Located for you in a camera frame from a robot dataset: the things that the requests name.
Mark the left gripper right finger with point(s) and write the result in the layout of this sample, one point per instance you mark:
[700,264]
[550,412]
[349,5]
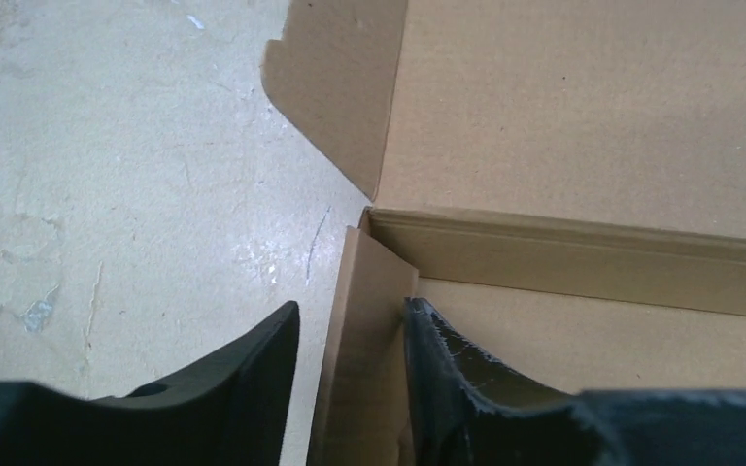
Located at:
[468,407]

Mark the brown cardboard box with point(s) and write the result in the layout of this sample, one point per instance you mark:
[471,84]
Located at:
[563,181]

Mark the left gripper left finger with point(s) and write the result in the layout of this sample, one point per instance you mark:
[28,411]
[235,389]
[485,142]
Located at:
[229,407]

